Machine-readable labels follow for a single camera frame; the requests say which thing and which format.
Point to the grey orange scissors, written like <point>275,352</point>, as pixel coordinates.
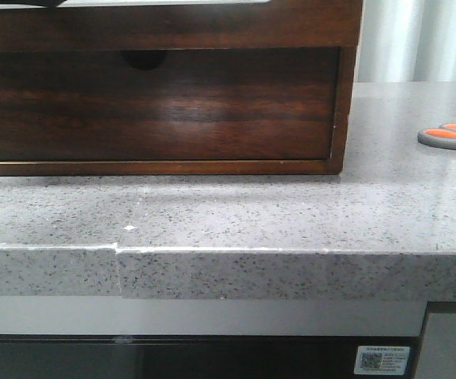
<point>440,137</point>

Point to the dark wooden drawer cabinet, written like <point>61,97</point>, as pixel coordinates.
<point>346,98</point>

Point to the white curtain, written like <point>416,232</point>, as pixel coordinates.
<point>403,41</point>

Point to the white QR code sticker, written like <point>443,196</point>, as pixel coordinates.
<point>381,360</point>

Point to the grey cabinet panel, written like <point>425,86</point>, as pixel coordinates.
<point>437,356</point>

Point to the black glass appliance door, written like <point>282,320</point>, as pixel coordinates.
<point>106,356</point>

